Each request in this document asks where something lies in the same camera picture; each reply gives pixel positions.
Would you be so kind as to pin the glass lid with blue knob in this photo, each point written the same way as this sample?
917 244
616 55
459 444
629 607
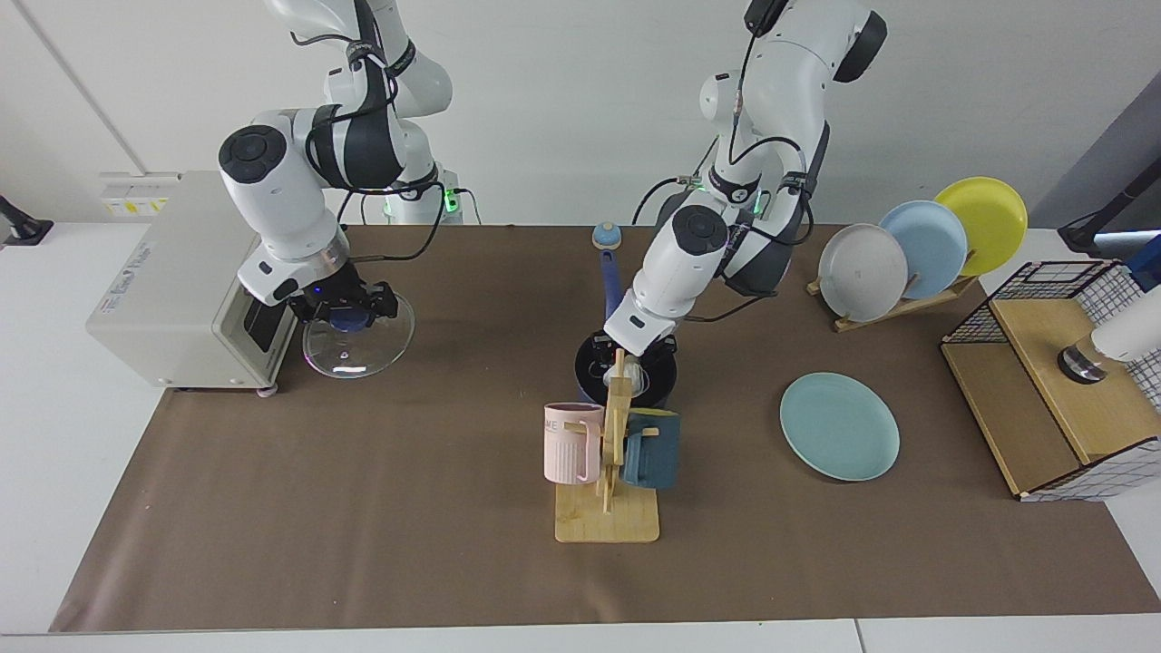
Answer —
354 354

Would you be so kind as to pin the teal plate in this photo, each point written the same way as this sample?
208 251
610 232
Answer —
839 426

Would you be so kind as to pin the pale grey plate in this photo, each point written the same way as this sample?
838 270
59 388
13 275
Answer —
862 272

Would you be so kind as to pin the wooden plate rack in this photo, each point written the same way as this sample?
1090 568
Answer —
893 313

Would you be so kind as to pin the light blue plate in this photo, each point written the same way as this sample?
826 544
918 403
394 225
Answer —
934 245

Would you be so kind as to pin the yellow plate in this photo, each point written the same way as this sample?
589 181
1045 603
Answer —
993 222

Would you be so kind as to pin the dark blue cup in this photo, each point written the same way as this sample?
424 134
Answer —
655 453

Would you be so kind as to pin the small blue round thing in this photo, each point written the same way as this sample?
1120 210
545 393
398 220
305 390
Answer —
607 238

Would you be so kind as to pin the pink ribbed cup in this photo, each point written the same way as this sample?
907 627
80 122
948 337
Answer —
567 449

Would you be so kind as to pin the wooden cup stand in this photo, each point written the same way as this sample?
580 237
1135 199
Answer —
606 521

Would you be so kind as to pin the pale toaster oven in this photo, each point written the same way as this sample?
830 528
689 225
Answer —
163 299

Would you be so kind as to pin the brown table cloth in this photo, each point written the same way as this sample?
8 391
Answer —
363 526

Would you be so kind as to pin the white cylinder with black end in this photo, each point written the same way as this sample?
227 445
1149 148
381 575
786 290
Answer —
1129 336

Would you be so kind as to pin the blue object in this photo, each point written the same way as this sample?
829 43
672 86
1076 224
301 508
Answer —
1148 263

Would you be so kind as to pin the white wall socket strip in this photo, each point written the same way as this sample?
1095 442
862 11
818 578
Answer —
136 195

